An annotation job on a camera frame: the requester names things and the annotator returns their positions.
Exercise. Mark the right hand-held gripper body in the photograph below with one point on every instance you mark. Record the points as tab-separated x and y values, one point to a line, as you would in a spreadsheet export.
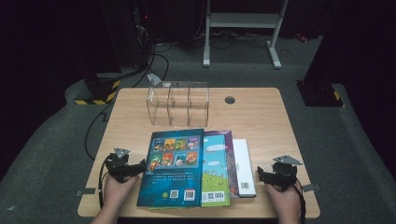
281	174

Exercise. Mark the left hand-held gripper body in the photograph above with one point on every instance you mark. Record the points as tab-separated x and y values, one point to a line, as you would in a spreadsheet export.
120	168

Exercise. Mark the white book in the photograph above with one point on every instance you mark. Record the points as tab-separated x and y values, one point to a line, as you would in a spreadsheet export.
244	161

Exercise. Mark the dark blue picture book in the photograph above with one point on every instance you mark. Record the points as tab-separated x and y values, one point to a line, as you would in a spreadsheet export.
171	180

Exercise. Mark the light blue picture book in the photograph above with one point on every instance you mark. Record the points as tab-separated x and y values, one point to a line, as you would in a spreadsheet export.
214	174

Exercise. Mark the clear acrylic book rack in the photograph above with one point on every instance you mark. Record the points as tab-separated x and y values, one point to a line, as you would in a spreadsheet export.
179	105

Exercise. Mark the person's left hand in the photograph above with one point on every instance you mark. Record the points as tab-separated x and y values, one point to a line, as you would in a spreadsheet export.
116	193

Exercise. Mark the person's right hand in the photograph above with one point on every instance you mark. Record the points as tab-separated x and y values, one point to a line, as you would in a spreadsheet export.
285	202

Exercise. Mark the grey tape piece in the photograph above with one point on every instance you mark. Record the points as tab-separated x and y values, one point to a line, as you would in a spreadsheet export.
310	187
85	192

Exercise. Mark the black yellow striped base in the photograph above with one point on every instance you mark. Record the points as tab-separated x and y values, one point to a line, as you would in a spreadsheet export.
99	93
320	96

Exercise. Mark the small grey floor tape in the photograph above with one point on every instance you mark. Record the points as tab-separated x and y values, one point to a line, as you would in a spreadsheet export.
10	208

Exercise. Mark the small red floor object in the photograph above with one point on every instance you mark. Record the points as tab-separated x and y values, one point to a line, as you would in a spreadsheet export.
301	38

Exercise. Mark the white metal stand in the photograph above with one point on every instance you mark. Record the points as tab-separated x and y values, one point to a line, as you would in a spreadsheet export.
243	20

